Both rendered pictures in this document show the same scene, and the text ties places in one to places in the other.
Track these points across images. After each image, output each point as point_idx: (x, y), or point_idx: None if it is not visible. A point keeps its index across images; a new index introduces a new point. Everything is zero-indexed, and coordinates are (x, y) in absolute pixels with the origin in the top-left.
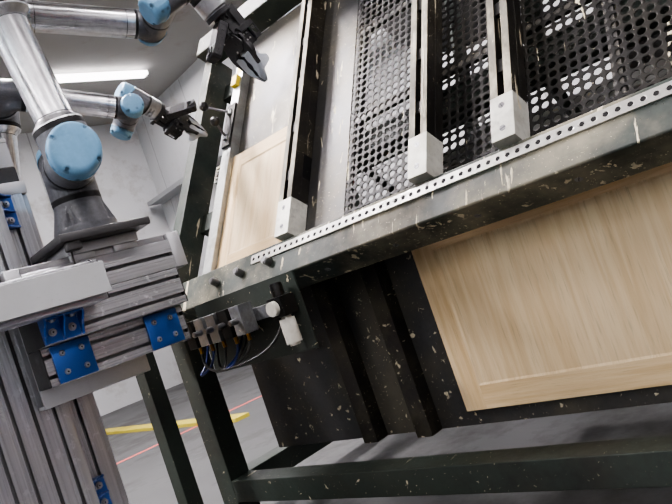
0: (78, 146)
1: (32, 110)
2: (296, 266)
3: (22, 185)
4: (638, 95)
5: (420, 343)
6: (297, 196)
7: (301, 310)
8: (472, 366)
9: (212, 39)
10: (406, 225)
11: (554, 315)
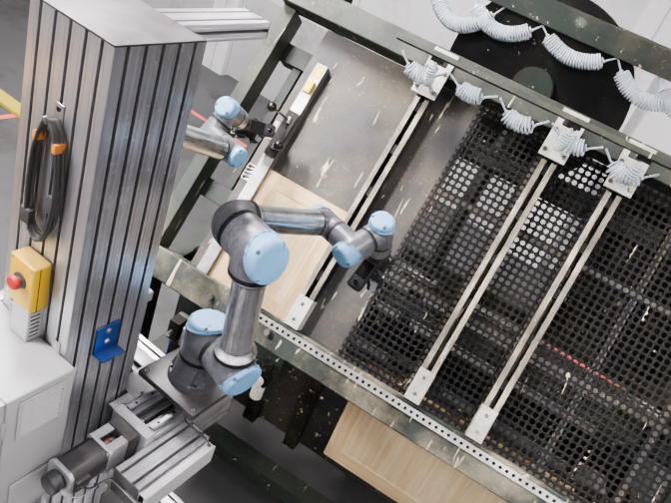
0: (247, 382)
1: (230, 347)
2: (290, 360)
3: (151, 295)
4: (546, 492)
5: (323, 404)
6: (316, 298)
7: (272, 380)
8: (345, 442)
9: (361, 270)
10: (383, 420)
11: (412, 466)
